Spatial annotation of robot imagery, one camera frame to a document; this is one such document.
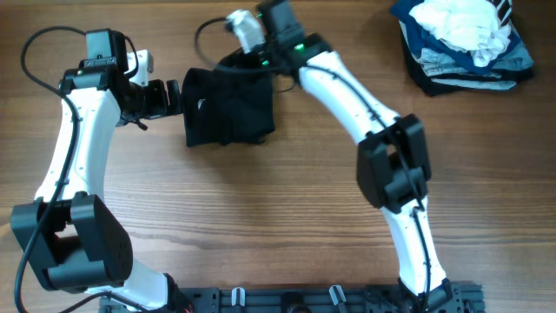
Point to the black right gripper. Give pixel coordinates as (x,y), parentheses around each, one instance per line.
(242,61)

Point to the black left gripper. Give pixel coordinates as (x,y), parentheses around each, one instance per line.
(160,106)

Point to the black t-shirt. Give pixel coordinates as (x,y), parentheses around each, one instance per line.
(224,108)

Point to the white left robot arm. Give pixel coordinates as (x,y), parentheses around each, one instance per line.
(69,237)

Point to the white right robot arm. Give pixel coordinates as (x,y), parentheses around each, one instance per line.
(393,167)

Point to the dark blue garment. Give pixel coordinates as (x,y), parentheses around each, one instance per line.
(475,35)

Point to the black garment bottom of pile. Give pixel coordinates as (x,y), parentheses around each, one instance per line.
(449,83)

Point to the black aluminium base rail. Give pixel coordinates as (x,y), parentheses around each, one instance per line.
(458,297)

